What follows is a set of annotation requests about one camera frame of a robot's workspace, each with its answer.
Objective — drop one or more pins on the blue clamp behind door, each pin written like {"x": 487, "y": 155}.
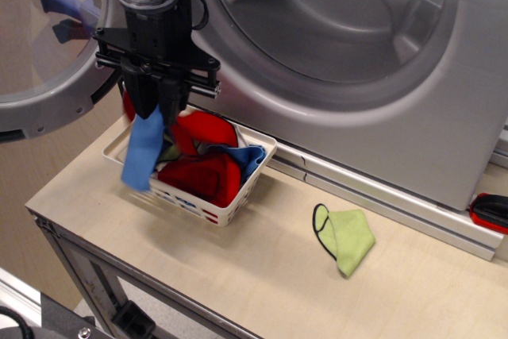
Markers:
{"x": 82, "y": 18}

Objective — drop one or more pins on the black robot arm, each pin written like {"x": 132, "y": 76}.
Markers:
{"x": 158, "y": 61}

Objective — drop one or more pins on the green cloth in basket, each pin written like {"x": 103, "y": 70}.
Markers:
{"x": 169, "y": 150}

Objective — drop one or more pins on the blue cloth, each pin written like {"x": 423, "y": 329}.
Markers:
{"x": 145, "y": 144}
{"x": 247, "y": 158}

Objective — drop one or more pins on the white plastic laundry basket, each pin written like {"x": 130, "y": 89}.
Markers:
{"x": 115, "y": 152}

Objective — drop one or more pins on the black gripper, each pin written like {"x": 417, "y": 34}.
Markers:
{"x": 157, "y": 40}

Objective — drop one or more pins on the white aluminium base rail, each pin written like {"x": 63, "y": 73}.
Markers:
{"x": 451, "y": 227}

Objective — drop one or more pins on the grey metal table frame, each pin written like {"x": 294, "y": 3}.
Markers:
{"x": 97, "y": 275}

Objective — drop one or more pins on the blue cloth in basket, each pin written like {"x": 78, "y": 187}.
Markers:
{"x": 247, "y": 158}

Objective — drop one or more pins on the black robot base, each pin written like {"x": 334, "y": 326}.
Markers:
{"x": 25, "y": 318}

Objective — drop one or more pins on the grey round washer door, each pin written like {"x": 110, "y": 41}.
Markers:
{"x": 46, "y": 85}

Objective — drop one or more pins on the red cloth in basket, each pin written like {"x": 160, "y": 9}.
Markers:
{"x": 215, "y": 178}

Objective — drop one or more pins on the white cloth in basket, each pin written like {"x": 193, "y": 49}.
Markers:
{"x": 241, "y": 142}

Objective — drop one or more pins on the red and black tool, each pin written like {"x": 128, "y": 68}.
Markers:
{"x": 490, "y": 211}

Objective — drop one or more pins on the green cloth on table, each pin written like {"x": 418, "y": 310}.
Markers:
{"x": 345, "y": 236}

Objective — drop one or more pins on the black bracket under table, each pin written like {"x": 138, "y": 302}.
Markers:
{"x": 133, "y": 321}

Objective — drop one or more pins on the grey toy washing machine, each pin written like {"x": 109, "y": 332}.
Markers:
{"x": 412, "y": 93}

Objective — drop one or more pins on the red cloth with black trim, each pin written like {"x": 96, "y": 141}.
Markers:
{"x": 200, "y": 126}

